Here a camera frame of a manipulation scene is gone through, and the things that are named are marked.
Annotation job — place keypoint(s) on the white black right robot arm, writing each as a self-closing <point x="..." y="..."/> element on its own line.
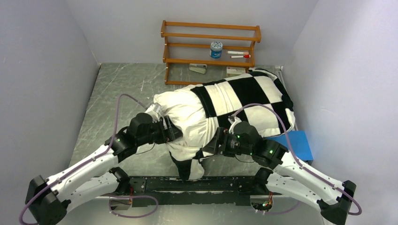
<point x="281" y="172"/>

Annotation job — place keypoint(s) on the wooden shelf rack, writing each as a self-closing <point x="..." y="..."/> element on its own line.
<point x="186" y="42"/>

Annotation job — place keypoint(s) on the black white checkered pillowcase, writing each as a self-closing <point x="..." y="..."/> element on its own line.
<point x="257" y="97"/>

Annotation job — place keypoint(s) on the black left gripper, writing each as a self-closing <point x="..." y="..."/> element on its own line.
<point x="172" y="132"/>

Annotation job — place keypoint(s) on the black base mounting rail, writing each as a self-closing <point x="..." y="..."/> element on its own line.
<point x="237" y="190"/>

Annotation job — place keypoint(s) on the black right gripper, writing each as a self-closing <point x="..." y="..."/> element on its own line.
<point x="222" y="134"/>

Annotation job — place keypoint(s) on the blue foam block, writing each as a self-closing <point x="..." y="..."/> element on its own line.
<point x="301" y="146"/>

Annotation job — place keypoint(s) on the white marker pen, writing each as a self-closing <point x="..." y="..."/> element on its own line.
<point x="237" y="53"/>

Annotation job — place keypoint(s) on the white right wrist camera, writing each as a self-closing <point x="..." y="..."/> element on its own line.
<point x="234" y="120"/>

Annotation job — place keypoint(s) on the blue white round jar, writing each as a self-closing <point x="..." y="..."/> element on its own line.
<point x="216" y="49"/>

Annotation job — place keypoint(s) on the red capped marker pen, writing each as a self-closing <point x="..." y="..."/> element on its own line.
<point x="247" y="56"/>

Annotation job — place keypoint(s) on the small white red box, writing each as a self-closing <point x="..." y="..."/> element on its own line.
<point x="235" y="71"/>

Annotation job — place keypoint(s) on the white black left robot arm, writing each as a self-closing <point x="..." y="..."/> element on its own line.
<point x="50" y="199"/>

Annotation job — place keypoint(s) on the white pillow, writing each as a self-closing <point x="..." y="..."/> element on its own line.
<point x="186" y="112"/>

